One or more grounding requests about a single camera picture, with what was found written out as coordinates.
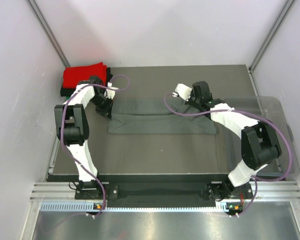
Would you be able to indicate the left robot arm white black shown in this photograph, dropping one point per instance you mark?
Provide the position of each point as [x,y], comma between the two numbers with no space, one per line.
[73,131]

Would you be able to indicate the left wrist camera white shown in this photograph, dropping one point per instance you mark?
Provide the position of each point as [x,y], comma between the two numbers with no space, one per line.
[110,91]

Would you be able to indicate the grey t shirt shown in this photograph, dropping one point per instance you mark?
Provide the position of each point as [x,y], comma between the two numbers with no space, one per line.
[151,116]

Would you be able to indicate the black folded t shirt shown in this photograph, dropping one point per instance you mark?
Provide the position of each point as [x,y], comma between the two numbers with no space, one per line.
[65,92]

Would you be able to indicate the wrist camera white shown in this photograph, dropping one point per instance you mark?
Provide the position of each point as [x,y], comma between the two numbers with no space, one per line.
[182,91]
[110,91]

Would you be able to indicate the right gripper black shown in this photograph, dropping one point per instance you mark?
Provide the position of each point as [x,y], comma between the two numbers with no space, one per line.
[189,102]

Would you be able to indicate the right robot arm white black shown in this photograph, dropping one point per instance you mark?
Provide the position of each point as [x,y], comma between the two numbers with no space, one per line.
[259,142]

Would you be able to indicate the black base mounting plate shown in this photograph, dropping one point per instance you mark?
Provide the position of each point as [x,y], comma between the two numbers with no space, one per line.
[165,190]

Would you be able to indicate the right corner aluminium post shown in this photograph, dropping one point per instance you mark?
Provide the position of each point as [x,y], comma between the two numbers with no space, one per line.
[288,4]

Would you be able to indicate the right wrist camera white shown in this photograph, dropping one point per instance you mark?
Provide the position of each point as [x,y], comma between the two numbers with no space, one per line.
[182,91]

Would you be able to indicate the left corner aluminium post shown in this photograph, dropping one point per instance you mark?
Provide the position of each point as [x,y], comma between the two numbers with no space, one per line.
[34,7]

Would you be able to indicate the red folded t shirt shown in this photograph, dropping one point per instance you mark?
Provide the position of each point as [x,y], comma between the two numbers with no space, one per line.
[73,75]

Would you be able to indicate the clear plastic bin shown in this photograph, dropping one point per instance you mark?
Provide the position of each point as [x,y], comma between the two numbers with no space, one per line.
[270,108]

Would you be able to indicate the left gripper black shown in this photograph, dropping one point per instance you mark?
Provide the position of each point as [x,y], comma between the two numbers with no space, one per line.
[106,111]

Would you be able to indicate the corner aluminium post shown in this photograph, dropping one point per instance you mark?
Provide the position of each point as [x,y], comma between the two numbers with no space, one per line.
[34,7]
[288,4]

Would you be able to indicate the aluminium frame rail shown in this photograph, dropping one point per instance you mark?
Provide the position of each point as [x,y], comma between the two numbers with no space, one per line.
[280,191]

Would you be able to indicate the slotted cable duct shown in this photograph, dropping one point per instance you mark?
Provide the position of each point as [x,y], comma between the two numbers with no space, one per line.
[95,207]

